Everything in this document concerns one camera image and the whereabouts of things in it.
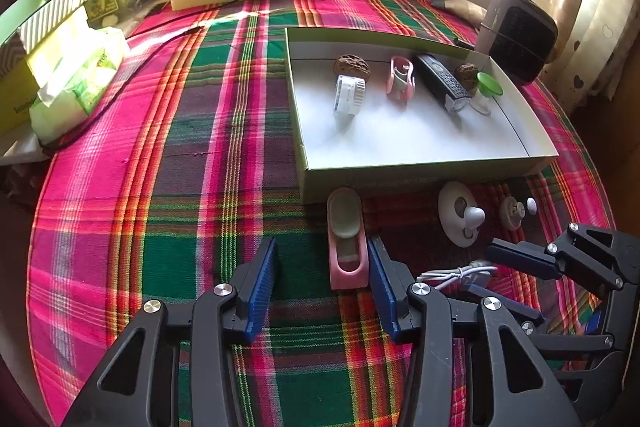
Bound large pink silicone holder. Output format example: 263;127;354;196
326;187;369;291

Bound white black desk heater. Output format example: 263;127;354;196
474;0;558;86

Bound green tissue pack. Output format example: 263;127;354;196
29;27;129;145

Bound green white striped box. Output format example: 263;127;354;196
0;0;87;76

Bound black bike light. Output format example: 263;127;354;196
411;54;471;113

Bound white usb cable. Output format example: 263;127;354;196
415;259;500;292

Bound black charger cable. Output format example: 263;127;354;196
49;0;282;148

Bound white cylindrical cap device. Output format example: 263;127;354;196
334;75;366;116

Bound plaid pink green tablecloth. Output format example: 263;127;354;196
25;0;616;427

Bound beige wrapped tool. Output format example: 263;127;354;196
431;0;487;27

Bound brown walnut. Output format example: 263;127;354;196
454;63;478;95
333;54;371;81

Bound yellow box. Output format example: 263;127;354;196
0;58;39;134

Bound small pink clip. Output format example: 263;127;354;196
386;55;416;103

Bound small white round suction hook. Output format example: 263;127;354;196
499;196;538;231

